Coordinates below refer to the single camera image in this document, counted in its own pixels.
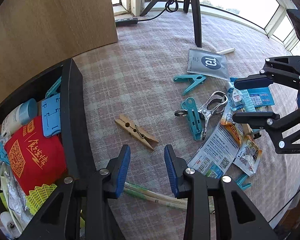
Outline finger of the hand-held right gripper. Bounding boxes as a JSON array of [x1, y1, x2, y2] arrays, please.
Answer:
[[232, 102, 300, 155], [233, 56, 300, 92]]

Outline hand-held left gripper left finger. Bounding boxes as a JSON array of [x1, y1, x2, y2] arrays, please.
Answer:
[[19, 144, 131, 240]]

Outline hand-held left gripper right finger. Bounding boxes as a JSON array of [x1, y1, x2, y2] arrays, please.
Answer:
[[164, 144, 278, 240]]

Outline wooden clothespin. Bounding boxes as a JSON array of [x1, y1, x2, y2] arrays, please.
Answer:
[[114, 114, 159, 151]]

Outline black storage box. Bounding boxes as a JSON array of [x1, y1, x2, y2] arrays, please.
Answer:
[[0, 58, 98, 240]]

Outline blue plastic phone stand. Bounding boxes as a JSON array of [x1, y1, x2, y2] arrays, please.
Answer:
[[41, 93, 63, 138]]

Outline teal plastic clip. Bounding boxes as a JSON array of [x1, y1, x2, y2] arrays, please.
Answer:
[[45, 76, 63, 99], [174, 97, 208, 141], [173, 74, 207, 96]]

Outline teal cap cream tube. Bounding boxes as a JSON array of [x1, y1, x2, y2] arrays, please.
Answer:
[[1, 98, 38, 135]]

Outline small wooden peg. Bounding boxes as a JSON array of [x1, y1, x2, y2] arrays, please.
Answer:
[[242, 124, 254, 138]]

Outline blue label packet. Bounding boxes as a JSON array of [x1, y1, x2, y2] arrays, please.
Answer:
[[245, 87, 275, 112]]

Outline orange snack packet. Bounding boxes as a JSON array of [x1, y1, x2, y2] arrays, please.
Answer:
[[220, 110, 245, 145]]

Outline wrapped bamboo chopsticks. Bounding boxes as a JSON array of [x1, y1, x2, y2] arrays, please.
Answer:
[[124, 182, 190, 210]]

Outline white yellow snack packet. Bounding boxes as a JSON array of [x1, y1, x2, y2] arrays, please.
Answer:
[[232, 135, 263, 178]]

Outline grey packet with round logo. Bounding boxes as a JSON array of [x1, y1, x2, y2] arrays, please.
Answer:
[[187, 49, 231, 82]]

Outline white pen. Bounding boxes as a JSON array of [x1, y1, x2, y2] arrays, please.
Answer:
[[215, 48, 236, 55]]

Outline metal spring clip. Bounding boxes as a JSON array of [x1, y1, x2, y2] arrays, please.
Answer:
[[196, 90, 229, 140]]

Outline clear bag with blue card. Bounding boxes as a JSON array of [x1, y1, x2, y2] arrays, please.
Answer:
[[189, 122, 240, 179]]

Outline red pouch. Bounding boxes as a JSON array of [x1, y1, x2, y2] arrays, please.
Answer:
[[4, 122, 68, 195]]

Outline black tripod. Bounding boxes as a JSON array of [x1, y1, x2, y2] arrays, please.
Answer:
[[140, 0, 203, 48]]

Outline yellow plastic mesh baskets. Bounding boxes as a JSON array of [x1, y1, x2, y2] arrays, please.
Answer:
[[25, 183, 58, 215]]

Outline clear plastic wrapper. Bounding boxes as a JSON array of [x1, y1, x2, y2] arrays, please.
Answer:
[[5, 175, 28, 213]]

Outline teal plastic hook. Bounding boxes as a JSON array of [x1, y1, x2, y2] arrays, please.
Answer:
[[0, 141, 10, 167]]

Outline black power strip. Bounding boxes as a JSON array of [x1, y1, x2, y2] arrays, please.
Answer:
[[115, 17, 139, 27]]

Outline light wooden board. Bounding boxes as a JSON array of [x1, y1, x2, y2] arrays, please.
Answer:
[[0, 0, 118, 110]]

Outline black power cable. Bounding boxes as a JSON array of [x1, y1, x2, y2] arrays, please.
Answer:
[[140, 0, 180, 22]]

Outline white window frame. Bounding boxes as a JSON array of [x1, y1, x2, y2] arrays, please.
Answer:
[[109, 0, 300, 55]]

